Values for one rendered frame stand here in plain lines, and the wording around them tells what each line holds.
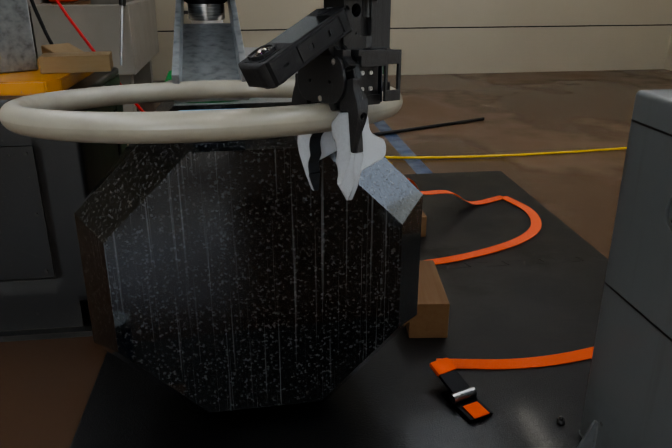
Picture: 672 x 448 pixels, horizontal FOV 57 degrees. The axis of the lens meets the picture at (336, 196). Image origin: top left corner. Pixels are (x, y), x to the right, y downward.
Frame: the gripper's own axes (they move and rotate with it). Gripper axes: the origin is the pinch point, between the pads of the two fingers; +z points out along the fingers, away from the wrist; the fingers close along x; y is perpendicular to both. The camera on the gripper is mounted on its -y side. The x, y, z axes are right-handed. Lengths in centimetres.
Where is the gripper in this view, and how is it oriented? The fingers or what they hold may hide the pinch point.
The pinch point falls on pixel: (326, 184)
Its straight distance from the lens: 65.4
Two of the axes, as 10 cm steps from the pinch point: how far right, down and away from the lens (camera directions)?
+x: -6.7, -2.0, 7.2
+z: -0.1, 9.7, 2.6
